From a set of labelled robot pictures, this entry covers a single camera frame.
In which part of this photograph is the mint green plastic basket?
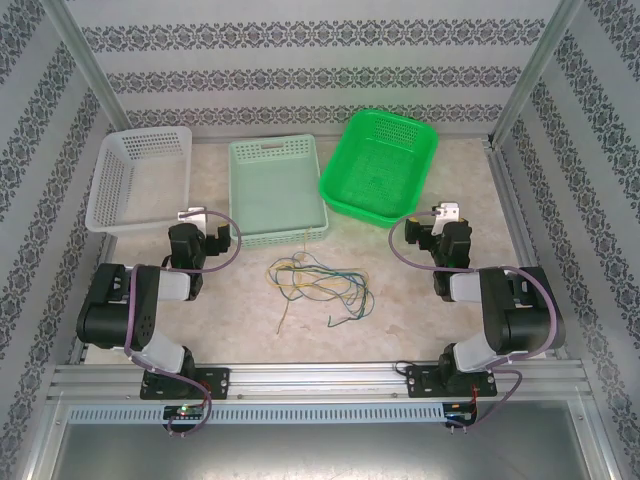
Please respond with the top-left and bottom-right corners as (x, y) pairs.
(228, 133), (331, 250)

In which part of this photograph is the bright green plastic basket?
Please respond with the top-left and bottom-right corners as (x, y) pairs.
(318, 108), (441, 230)

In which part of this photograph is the thin green cable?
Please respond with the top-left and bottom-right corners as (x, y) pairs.
(269, 257), (371, 314)
(279, 259), (375, 321)

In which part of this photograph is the white plastic basket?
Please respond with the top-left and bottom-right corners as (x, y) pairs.
(84, 125), (194, 237)

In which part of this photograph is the thin blue cable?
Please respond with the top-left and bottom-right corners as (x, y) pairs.
(279, 264), (375, 329)

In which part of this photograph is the left circuit board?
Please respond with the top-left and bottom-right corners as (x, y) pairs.
(163, 404), (206, 422)

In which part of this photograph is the circuit board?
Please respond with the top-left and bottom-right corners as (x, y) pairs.
(163, 404), (206, 422)
(444, 402), (480, 427)

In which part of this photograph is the right circuit board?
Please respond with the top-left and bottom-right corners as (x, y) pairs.
(444, 402), (480, 427)

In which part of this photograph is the grey metal panel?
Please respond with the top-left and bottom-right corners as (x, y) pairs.
(47, 422), (594, 480)

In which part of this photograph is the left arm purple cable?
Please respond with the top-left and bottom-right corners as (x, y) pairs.
(123, 209), (243, 439)

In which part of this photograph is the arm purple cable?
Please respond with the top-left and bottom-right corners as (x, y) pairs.
(123, 209), (243, 439)
(388, 209), (560, 437)

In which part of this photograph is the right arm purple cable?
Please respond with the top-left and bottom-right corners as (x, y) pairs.
(388, 209), (560, 437)

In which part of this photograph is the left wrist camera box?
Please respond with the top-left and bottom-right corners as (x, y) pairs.
(177, 205), (208, 231)

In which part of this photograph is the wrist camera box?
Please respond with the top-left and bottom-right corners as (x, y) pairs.
(177, 205), (208, 231)
(433, 201), (464, 224)

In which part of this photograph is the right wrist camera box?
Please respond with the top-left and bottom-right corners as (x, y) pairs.
(433, 201), (464, 224)

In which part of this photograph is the right aluminium side rail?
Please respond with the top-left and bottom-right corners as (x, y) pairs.
(482, 137), (572, 360)

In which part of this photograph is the aluminium side rail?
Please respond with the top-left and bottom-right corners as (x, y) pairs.
(67, 233), (122, 367)
(482, 137), (572, 360)

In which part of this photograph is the left aluminium side rail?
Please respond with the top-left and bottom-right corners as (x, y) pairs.
(67, 233), (122, 367)

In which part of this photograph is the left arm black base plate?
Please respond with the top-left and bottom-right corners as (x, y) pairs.
(139, 367), (231, 401)

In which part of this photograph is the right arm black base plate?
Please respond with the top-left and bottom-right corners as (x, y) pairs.
(404, 364), (499, 399)

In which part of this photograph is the aluminium mounting rail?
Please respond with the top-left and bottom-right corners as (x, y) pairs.
(47, 362), (587, 402)

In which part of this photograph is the slotted grey cable duct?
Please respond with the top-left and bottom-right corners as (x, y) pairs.
(67, 403), (447, 426)

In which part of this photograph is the right aluminium frame post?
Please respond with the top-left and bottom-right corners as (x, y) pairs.
(487, 0), (584, 147)

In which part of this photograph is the aluminium frame post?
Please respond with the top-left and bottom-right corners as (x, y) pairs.
(487, 0), (584, 147)
(42, 0), (137, 139)

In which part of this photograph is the left aluminium frame post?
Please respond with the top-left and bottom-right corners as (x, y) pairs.
(42, 0), (137, 139)

